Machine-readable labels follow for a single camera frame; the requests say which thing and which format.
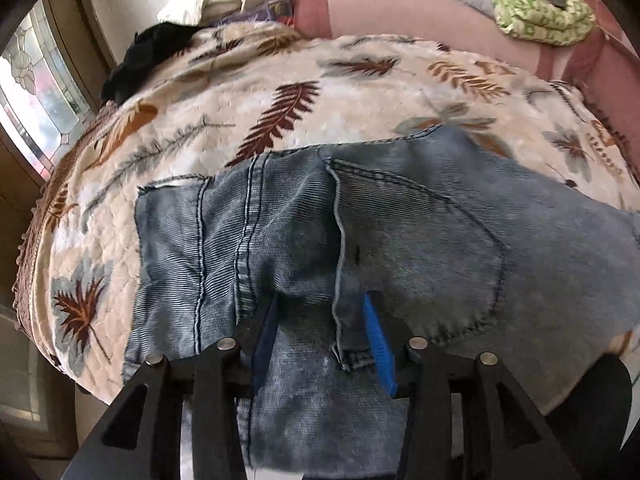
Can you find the green patterned cloth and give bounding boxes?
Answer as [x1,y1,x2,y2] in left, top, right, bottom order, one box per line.
[472,0,598,49]

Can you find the cream leaf-print blanket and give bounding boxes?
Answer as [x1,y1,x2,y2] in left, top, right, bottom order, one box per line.
[12,22,640,406]

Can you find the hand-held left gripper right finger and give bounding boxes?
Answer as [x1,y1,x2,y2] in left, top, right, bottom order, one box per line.
[362,292,569,480]

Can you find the black cloth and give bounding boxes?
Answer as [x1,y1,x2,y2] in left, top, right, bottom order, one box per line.
[100,22,202,103]

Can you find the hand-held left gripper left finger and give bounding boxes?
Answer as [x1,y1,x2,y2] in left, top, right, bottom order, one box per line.
[62,292,281,480]

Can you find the stained glass window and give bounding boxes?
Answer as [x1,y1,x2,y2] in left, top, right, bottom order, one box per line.
[0,0,97,182]

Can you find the blue denim pants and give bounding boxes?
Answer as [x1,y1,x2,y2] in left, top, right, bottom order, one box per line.
[122,125,640,480]

